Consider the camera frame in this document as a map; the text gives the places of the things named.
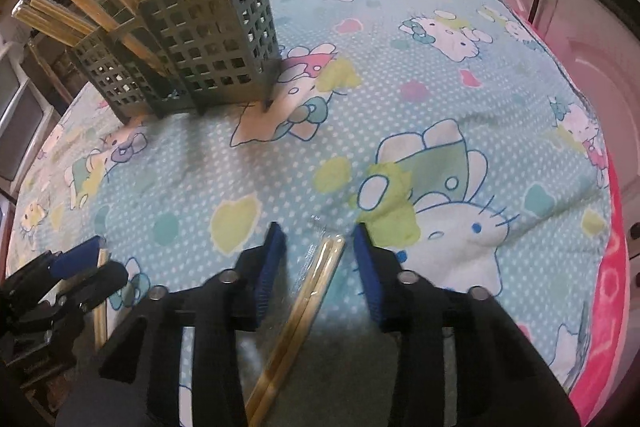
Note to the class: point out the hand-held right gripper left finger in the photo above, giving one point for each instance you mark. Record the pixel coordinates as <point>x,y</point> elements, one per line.
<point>272,252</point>

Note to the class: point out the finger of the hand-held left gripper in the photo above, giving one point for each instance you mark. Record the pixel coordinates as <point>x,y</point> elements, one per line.
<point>80,257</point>
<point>100,282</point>

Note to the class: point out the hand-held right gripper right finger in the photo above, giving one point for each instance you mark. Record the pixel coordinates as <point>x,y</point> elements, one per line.
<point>365,257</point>

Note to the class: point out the bamboo chopsticks pair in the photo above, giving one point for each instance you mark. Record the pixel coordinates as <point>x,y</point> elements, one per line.
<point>101,332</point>
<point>300,312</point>

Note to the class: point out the grey-green grid utensil holder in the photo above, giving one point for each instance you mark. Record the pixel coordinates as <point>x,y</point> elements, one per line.
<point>210,37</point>

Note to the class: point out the cartoon cat printed blanket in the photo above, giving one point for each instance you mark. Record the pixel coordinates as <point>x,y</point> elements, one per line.
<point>350,107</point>

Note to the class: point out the white toaster oven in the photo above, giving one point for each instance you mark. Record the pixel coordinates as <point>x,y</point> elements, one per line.
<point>20,117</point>

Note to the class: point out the pink blanket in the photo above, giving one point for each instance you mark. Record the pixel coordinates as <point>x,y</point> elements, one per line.
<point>610,287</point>

